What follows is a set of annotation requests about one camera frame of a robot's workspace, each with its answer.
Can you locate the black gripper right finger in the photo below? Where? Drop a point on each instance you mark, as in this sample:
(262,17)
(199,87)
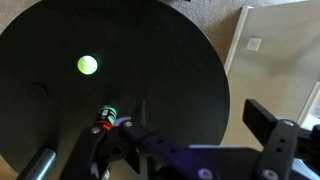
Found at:
(258,120)

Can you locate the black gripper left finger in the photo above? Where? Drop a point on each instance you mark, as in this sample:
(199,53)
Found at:
(141,113)

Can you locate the yellow-green tennis ball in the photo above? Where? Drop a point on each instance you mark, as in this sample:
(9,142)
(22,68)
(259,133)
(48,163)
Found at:
(87,65)

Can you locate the black cylindrical can container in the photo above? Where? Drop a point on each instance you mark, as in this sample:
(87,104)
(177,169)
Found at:
(106,117)

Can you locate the white baseboard trim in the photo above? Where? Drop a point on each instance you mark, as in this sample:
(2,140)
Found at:
(236,40)

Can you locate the small black round lid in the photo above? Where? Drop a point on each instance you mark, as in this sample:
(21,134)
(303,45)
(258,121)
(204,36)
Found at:
(36,91)

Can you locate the dark metal bottle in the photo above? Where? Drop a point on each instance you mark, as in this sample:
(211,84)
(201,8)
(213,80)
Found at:
(38,163)

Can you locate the white wall outlet plate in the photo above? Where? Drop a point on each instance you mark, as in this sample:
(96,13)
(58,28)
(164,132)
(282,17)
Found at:
(254,44)

